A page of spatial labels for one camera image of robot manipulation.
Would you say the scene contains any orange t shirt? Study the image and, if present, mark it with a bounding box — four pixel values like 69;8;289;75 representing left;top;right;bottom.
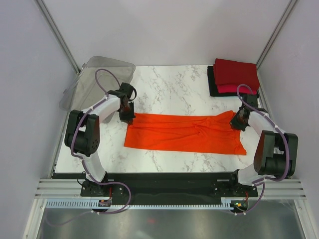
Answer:
124;111;247;155

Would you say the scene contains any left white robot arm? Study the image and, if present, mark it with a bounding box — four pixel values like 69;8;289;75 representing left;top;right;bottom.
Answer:
64;83;137;196

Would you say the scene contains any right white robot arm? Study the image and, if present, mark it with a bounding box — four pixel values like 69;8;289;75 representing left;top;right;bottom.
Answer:
228;94;299;196

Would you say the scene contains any pink folded shirt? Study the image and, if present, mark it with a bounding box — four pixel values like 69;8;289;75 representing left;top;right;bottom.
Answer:
217;85;257;95

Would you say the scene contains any black folded shirt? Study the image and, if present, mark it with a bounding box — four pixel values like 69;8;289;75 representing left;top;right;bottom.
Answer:
207;66;244;97

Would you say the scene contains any clear plastic bin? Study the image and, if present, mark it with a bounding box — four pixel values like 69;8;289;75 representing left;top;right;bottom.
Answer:
59;56;136;112

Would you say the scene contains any dark red folded shirt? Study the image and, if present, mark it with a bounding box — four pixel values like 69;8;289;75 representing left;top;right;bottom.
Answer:
213;58;260;90

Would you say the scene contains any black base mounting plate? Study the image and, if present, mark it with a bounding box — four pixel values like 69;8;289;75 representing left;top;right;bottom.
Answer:
79;170;260;207

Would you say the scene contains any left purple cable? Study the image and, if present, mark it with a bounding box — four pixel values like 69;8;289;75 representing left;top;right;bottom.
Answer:
44;68;132;227

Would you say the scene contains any purple cable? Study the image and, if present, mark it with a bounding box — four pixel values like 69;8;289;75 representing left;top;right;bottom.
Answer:
224;84;291;217
44;68;132;227

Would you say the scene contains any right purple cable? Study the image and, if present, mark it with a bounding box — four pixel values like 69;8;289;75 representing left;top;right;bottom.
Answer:
224;84;291;217

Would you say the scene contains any left aluminium rail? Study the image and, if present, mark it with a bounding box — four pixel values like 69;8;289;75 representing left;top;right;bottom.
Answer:
34;178;85;199

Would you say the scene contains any white slotted cable duct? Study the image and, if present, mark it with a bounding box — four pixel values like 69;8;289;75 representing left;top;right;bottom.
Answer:
45;198;248;210

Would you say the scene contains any right aluminium frame post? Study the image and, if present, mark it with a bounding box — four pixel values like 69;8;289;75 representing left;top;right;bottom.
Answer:
256;0;299;69

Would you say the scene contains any aluminium frame post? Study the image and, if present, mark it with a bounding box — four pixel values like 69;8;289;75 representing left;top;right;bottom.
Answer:
256;0;299;69
34;0;81;75

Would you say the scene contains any left aluminium frame post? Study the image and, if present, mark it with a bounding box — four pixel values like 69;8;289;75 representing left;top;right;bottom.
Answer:
34;0;81;75

